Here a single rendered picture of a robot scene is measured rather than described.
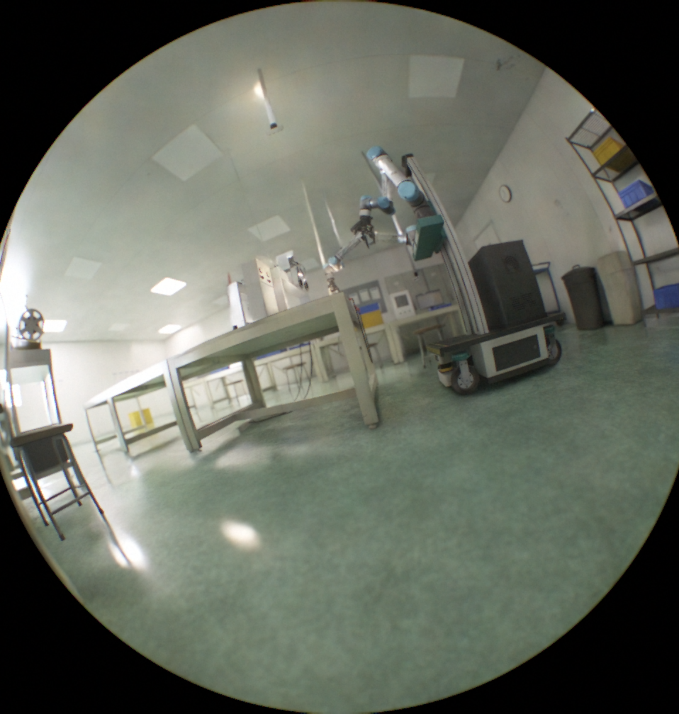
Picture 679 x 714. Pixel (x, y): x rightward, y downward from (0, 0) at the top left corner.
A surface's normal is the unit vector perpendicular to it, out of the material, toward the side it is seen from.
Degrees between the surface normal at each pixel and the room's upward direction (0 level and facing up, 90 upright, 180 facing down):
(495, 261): 90
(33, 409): 90
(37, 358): 90
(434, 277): 90
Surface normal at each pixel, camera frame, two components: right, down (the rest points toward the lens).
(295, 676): -0.26, -0.96
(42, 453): 0.95, -0.25
